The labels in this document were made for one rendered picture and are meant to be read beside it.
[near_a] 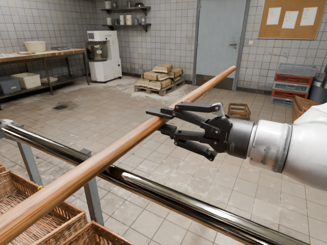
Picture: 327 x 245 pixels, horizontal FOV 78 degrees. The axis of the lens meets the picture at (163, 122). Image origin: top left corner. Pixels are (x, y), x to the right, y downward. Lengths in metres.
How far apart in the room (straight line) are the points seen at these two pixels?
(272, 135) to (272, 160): 0.04
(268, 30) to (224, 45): 0.92
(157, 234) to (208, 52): 4.38
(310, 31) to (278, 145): 4.70
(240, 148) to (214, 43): 4.90
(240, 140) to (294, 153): 0.08
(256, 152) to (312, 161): 0.08
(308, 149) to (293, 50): 4.71
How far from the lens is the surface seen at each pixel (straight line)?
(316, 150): 0.38
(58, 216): 1.15
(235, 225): 0.30
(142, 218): 1.81
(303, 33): 5.03
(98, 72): 5.81
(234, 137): 0.39
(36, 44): 5.37
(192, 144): 0.47
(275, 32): 5.03
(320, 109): 0.54
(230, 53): 5.16
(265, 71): 5.13
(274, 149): 0.38
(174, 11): 5.67
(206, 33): 5.30
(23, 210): 0.29
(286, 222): 2.03
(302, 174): 0.40
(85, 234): 0.89
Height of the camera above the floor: 1.40
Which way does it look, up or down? 25 degrees down
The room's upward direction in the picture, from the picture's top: straight up
